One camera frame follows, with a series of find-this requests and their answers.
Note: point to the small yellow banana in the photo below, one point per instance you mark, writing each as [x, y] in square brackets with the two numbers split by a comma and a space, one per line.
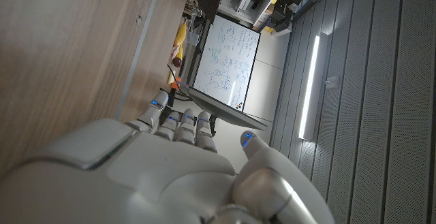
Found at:
[179, 52]

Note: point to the whiteboard with writing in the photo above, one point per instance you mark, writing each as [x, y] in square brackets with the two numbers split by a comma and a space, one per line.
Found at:
[228, 60]

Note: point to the dark red apple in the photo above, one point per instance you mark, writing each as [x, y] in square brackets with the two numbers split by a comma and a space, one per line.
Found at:
[177, 62]

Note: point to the large yellow banana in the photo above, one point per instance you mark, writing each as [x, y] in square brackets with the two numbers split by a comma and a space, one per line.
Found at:
[180, 33]

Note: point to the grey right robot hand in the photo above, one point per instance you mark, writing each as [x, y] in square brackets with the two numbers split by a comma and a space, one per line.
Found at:
[136, 183]

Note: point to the pale yellow sponge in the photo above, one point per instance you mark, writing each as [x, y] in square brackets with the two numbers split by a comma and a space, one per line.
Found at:
[171, 77]

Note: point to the orange cube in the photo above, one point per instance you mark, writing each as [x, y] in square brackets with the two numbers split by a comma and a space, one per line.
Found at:
[174, 85]

